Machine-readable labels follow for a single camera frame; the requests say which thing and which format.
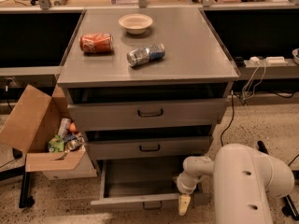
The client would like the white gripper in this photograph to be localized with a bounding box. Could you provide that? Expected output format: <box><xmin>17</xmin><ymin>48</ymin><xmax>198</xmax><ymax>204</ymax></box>
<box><xmin>177</xmin><ymin>171</ymin><xmax>200</xmax><ymax>216</ymax></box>

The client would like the grey bottom drawer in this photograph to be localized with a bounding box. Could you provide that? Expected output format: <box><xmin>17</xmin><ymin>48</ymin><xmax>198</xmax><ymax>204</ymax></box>
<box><xmin>90</xmin><ymin>156</ymin><xmax>213</xmax><ymax>213</ymax></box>

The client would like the grey drawer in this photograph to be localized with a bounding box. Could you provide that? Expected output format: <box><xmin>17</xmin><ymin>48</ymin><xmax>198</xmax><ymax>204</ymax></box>
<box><xmin>88</xmin><ymin>136</ymin><xmax>212</xmax><ymax>160</ymax></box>
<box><xmin>90</xmin><ymin>156</ymin><xmax>213</xmax><ymax>213</ymax></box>
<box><xmin>68</xmin><ymin>99</ymin><xmax>226</xmax><ymax>131</ymax></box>

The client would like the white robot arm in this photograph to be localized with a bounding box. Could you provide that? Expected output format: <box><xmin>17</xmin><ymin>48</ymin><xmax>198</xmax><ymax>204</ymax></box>
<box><xmin>176</xmin><ymin>144</ymin><xmax>294</xmax><ymax>224</ymax></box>

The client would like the grey middle drawer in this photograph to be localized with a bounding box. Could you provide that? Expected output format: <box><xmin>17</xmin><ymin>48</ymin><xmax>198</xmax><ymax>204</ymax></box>
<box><xmin>88</xmin><ymin>136</ymin><xmax>212</xmax><ymax>160</ymax></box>

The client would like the grey drawer cabinet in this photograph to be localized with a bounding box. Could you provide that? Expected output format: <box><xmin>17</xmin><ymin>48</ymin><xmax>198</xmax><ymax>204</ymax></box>
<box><xmin>58</xmin><ymin>7</ymin><xmax>238</xmax><ymax>162</ymax></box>

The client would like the grey top drawer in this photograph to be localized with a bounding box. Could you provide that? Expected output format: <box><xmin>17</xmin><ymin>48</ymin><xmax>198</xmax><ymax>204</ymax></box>
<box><xmin>68</xmin><ymin>99</ymin><xmax>226</xmax><ymax>131</ymax></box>

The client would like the crushed can in box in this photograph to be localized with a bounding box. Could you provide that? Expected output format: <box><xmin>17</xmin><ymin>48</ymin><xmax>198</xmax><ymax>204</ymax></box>
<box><xmin>65</xmin><ymin>137</ymin><xmax>84</xmax><ymax>152</ymax></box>

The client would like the orange fruit in box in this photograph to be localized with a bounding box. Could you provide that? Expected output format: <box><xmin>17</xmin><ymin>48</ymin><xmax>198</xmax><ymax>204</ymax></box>
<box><xmin>69</xmin><ymin>123</ymin><xmax>77</xmax><ymax>133</ymax></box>

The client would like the green snack bag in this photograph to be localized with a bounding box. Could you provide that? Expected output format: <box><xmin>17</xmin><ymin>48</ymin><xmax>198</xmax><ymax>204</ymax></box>
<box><xmin>48</xmin><ymin>135</ymin><xmax>64</xmax><ymax>153</ymax></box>

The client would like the silver can in box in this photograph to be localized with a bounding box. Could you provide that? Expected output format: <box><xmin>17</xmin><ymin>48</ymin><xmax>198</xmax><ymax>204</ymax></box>
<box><xmin>58</xmin><ymin>118</ymin><xmax>71</xmax><ymax>138</ymax></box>

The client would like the silver blue soda can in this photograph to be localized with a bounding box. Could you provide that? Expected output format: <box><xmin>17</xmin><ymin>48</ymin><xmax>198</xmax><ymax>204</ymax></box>
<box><xmin>127</xmin><ymin>43</ymin><xmax>165</xmax><ymax>67</ymax></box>

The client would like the white power strip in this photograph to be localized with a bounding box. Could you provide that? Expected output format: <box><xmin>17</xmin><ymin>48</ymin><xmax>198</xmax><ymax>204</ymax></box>
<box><xmin>248</xmin><ymin>56</ymin><xmax>288</xmax><ymax>67</ymax></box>

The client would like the black stand leg left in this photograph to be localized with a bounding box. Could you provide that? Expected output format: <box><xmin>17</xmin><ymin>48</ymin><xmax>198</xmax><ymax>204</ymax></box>
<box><xmin>0</xmin><ymin>166</ymin><xmax>35</xmax><ymax>208</ymax></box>

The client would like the brown cardboard box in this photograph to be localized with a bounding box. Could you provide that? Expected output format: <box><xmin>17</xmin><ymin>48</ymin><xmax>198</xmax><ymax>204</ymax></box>
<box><xmin>0</xmin><ymin>85</ymin><xmax>97</xmax><ymax>180</ymax></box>

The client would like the orange soda can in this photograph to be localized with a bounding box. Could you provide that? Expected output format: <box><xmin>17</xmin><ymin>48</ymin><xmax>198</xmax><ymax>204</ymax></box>
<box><xmin>79</xmin><ymin>33</ymin><xmax>113</xmax><ymax>53</ymax></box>

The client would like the white bowl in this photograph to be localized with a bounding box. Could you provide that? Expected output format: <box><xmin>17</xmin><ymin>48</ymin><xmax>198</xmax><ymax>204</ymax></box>
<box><xmin>119</xmin><ymin>14</ymin><xmax>153</xmax><ymax>35</ymax></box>

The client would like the black power cable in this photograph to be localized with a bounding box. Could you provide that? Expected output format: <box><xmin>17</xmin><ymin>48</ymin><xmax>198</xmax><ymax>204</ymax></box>
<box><xmin>220</xmin><ymin>91</ymin><xmax>299</xmax><ymax>168</ymax></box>

